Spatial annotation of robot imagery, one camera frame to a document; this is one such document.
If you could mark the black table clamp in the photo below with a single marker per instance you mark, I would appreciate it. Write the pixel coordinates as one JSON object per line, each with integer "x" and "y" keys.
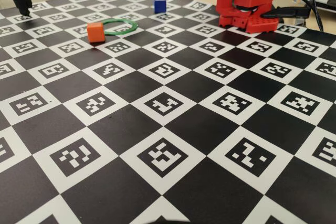
{"x": 288, "y": 12}

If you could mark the blue cube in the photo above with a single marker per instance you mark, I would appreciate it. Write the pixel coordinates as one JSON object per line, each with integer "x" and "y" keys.
{"x": 160, "y": 6}

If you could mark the black white marker mat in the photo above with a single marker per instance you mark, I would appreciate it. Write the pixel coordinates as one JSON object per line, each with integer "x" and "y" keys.
{"x": 168, "y": 129}

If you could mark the orange cube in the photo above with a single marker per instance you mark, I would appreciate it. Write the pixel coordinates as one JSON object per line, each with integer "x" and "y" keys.
{"x": 95, "y": 33}

